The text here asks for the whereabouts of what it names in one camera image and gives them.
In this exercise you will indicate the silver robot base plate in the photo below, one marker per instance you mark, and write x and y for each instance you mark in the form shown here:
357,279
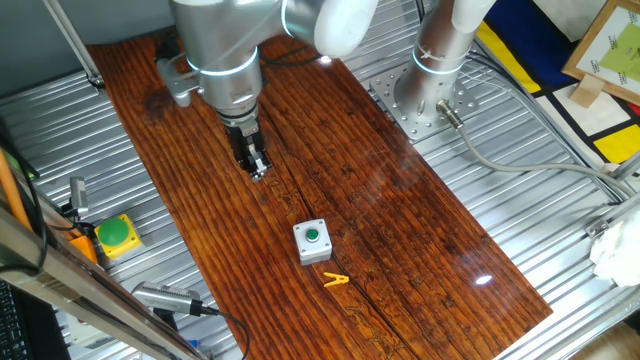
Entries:
417,127

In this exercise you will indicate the white crumpled cloth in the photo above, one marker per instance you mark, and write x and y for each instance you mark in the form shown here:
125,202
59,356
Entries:
617,250

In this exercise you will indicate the aluminium frame beam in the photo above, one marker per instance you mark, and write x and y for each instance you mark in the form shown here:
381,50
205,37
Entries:
75,295

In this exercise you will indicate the brown wooden board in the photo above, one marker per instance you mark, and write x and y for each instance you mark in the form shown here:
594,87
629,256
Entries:
400,225

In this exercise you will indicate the colourful block pattern mat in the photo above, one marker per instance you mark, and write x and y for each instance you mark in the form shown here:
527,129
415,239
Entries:
525,40

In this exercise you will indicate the small wooden block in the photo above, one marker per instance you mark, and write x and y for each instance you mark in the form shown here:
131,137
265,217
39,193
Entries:
586,91

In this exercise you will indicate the orange plastic block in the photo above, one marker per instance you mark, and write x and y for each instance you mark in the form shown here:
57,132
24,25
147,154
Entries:
82,247

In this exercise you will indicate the wooden picture frame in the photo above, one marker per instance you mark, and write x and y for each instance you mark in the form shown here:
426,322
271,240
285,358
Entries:
615,50

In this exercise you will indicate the grey box small red button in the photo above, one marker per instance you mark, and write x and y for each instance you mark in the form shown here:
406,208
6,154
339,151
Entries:
87,332

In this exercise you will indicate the aluminium pole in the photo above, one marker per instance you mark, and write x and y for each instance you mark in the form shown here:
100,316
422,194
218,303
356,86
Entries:
70,37

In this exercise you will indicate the metal corner bracket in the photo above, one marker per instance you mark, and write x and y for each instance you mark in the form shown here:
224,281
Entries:
596,227

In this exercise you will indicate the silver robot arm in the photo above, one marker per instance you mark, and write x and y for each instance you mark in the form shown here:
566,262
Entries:
225,45

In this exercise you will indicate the white paper sheet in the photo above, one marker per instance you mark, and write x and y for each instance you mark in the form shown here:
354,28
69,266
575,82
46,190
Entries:
570,17

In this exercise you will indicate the black wrist camera grey bracket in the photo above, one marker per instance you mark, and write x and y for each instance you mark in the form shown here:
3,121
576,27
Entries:
177,82

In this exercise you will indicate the grey box green push button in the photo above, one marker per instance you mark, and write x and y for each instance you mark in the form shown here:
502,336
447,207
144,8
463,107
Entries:
312,250

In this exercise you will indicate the silver depth camera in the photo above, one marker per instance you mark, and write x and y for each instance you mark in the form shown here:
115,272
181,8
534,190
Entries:
165,297
78,195

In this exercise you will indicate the orange pole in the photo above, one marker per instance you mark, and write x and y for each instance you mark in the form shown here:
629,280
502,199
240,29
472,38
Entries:
12,195

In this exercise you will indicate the yellow box green mushroom button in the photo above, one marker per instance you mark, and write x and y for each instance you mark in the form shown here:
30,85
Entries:
112,232

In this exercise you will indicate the black keyboard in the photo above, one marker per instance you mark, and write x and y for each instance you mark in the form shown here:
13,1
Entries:
10,325

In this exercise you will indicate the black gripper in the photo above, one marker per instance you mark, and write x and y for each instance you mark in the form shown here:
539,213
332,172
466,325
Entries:
242,127

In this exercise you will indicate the yellow clothespin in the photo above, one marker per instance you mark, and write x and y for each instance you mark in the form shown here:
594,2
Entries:
334,281

